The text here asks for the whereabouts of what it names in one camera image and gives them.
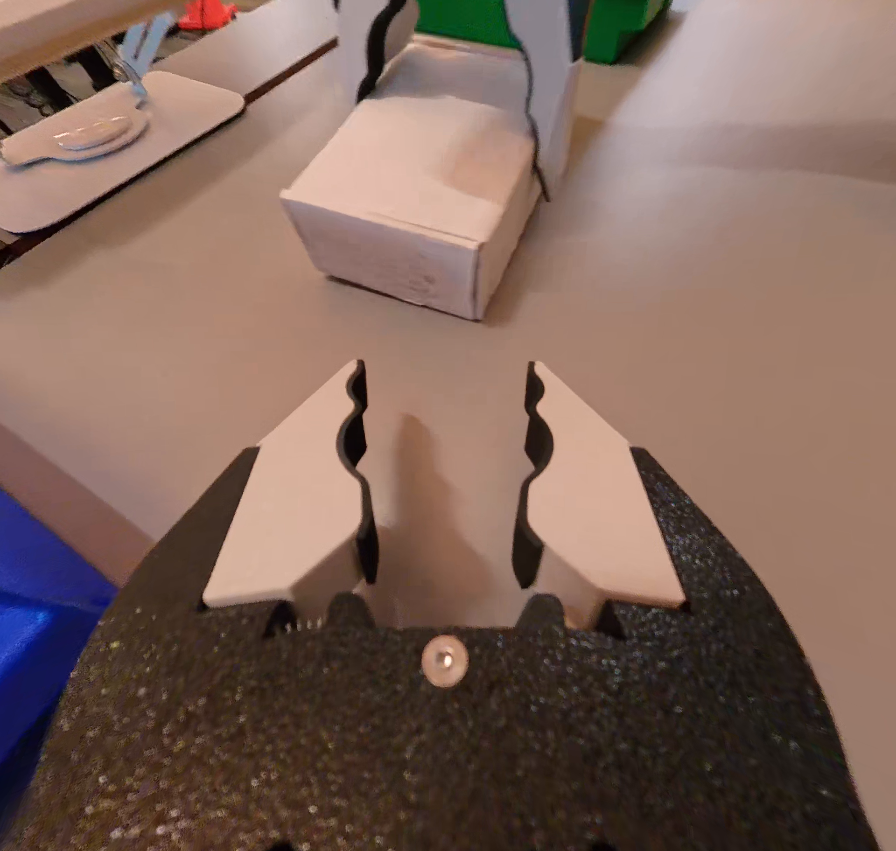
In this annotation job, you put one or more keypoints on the grey table with brown edge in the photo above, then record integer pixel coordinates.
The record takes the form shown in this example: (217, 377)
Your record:
(266, 32)

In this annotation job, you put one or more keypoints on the red cone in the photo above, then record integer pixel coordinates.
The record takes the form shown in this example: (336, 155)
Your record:
(206, 15)

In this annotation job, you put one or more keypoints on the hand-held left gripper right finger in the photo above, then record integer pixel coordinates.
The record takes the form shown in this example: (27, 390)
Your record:
(602, 515)

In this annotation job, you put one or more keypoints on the blue plastic bin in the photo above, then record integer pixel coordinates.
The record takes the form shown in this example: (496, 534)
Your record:
(42, 620)

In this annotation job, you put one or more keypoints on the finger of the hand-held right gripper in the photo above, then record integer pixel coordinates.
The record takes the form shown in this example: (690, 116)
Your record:
(350, 25)
(549, 39)

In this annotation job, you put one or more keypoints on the green plastic bin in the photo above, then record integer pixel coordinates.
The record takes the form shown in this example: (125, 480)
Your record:
(630, 4)

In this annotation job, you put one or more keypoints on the white cardboard mailer box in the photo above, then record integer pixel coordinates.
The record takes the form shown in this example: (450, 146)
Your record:
(406, 179)

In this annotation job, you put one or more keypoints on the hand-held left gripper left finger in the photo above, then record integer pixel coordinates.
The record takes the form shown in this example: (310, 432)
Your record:
(294, 515)

